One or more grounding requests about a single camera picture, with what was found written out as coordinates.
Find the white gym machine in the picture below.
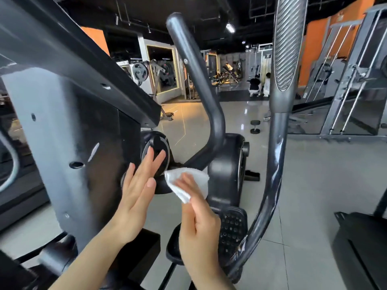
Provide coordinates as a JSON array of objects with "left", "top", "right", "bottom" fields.
[{"left": 245, "top": 44, "right": 274, "bottom": 79}]

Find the person's left hand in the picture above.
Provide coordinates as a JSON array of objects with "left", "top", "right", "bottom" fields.
[{"left": 112, "top": 147, "right": 167, "bottom": 244}]

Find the white wet wipe sheet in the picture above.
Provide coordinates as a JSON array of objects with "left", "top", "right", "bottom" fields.
[{"left": 164, "top": 168, "right": 210, "bottom": 204}]

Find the plate loaded gym machine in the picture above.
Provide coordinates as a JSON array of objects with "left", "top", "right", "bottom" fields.
[{"left": 118, "top": 57, "right": 179, "bottom": 121}]

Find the person's right hand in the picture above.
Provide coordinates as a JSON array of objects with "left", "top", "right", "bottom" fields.
[{"left": 173, "top": 173, "right": 227, "bottom": 277}]

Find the person's left forearm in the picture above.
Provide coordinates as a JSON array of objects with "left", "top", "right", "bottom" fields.
[{"left": 50, "top": 223, "right": 137, "bottom": 290}]

